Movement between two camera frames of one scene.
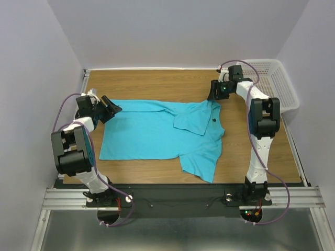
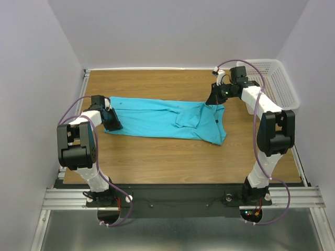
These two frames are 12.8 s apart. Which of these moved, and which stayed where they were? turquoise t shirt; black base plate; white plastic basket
Moved: turquoise t shirt
Stayed: white plastic basket; black base plate
